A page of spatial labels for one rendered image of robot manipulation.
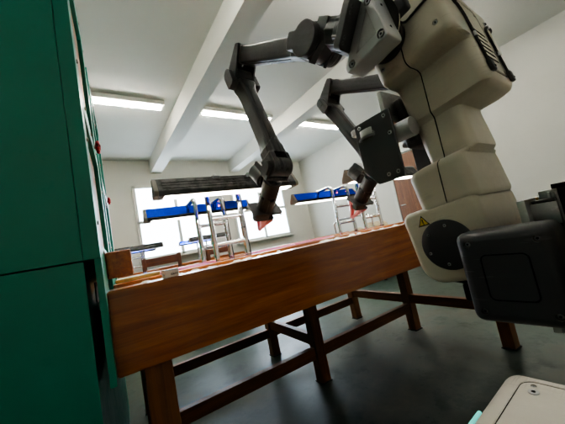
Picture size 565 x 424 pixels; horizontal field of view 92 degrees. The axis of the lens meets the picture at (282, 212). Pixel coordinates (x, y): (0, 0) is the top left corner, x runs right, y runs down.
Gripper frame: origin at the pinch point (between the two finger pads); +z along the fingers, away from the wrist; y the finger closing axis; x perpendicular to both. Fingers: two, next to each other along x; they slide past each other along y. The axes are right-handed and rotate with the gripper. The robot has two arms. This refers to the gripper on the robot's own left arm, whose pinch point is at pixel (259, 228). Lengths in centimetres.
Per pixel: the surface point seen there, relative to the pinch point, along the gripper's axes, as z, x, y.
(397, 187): 170, -217, -456
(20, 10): -47, -31, 54
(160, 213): 43, -64, 22
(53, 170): -23, -3, 52
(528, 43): -106, -172, -480
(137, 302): -0.9, 17.9, 39.7
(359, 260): 2.5, 21.4, -31.2
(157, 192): 0.5, -25.8, 28.4
